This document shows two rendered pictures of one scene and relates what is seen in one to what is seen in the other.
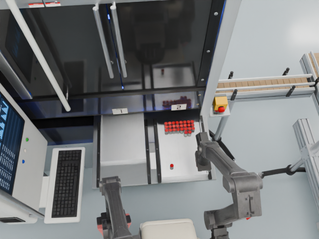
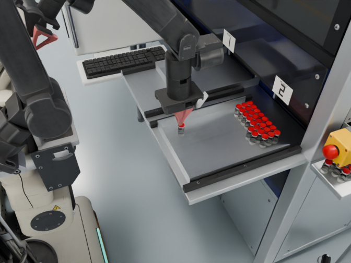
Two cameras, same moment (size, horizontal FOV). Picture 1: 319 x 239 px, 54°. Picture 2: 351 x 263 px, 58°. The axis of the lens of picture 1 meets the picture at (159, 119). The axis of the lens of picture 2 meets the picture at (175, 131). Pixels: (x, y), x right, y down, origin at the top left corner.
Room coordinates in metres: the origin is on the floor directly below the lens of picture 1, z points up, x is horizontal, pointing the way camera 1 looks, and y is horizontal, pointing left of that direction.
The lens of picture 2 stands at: (0.32, -0.77, 1.63)
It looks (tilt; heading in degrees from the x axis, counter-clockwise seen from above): 44 degrees down; 71
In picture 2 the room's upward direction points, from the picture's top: straight up
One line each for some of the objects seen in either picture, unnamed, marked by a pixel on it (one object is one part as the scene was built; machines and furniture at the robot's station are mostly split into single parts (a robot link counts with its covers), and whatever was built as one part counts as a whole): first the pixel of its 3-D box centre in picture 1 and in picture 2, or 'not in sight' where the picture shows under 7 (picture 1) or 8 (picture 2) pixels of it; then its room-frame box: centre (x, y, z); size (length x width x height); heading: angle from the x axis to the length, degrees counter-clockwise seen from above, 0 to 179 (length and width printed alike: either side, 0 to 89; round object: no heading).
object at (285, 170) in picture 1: (288, 171); not in sight; (0.81, -1.08, 0.07); 0.50 x 0.08 x 0.14; 94
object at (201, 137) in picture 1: (204, 143); (194, 45); (0.56, -0.20, 1.29); 0.11 x 0.09 x 0.12; 7
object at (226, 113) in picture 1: (218, 106); (343, 174); (0.99, -0.37, 0.87); 0.14 x 0.13 x 0.02; 4
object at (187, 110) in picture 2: not in sight; (174, 111); (0.51, -0.21, 1.12); 0.07 x 0.07 x 0.09; 4
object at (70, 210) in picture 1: (67, 181); (126, 60); (0.52, 0.54, 0.82); 0.40 x 0.14 x 0.02; 2
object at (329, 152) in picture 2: (221, 108); (331, 151); (0.90, -0.36, 0.99); 0.04 x 0.04 x 0.04; 4
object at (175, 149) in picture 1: (181, 148); (220, 135); (0.69, -0.13, 0.90); 0.34 x 0.26 x 0.04; 4
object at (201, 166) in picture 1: (203, 158); (178, 86); (0.52, -0.21, 1.19); 0.10 x 0.07 x 0.07; 4
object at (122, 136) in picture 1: (122, 134); (206, 72); (0.79, 0.22, 0.90); 0.34 x 0.26 x 0.04; 4
